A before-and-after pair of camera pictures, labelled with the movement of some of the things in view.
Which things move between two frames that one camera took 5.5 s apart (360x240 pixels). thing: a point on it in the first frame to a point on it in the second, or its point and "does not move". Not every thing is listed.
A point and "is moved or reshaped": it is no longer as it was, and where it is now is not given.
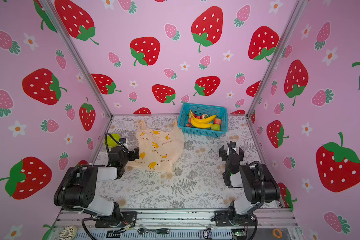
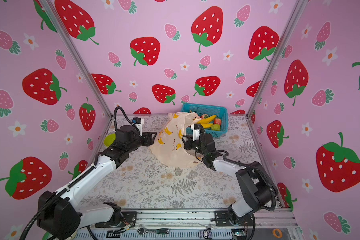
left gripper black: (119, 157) to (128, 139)
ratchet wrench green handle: (159, 231) does not move
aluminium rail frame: (186, 224) does not move
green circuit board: (241, 234) does not move
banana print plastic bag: (159, 149) is moved or reshaped
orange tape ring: (279, 231) does not move
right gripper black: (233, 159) to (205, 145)
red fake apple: (217, 121) does not move
